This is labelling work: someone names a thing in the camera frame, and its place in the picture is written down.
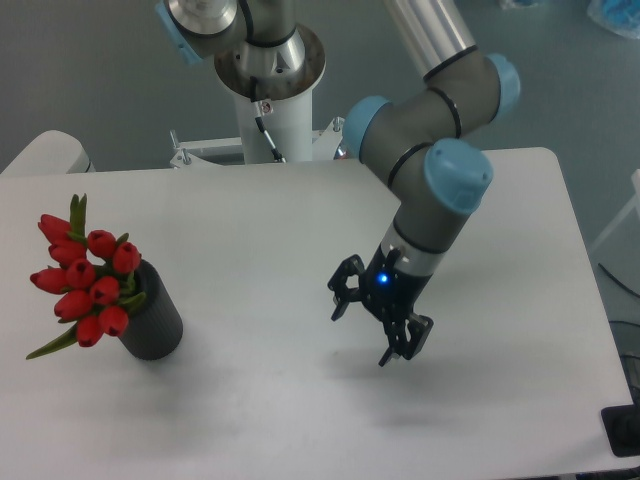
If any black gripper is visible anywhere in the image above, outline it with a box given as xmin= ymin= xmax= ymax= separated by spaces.
xmin=327 ymin=247 xmax=434 ymax=367

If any black device at table edge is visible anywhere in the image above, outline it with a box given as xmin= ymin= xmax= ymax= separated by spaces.
xmin=601 ymin=405 xmax=639 ymax=458

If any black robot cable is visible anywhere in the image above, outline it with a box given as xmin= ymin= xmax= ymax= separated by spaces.
xmin=234 ymin=0 xmax=287 ymax=164

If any red tulip bouquet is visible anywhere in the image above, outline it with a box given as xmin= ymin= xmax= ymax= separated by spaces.
xmin=26 ymin=194 xmax=148 ymax=360

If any white metal base frame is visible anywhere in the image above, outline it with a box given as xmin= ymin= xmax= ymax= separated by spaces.
xmin=169 ymin=117 xmax=349 ymax=169

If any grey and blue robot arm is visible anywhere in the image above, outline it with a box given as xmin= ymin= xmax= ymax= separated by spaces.
xmin=156 ymin=1 xmax=520 ymax=360

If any white furniture at right edge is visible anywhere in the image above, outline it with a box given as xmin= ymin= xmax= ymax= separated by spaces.
xmin=587 ymin=169 xmax=639 ymax=256

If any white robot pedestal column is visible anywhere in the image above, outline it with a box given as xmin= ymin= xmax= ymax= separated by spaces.
xmin=214 ymin=23 xmax=327 ymax=164

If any white chair back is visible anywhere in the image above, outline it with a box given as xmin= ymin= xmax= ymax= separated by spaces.
xmin=1 ymin=130 xmax=96 ymax=178

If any black ribbed cylindrical vase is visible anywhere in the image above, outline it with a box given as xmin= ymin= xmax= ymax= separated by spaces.
xmin=119 ymin=260 xmax=184 ymax=361

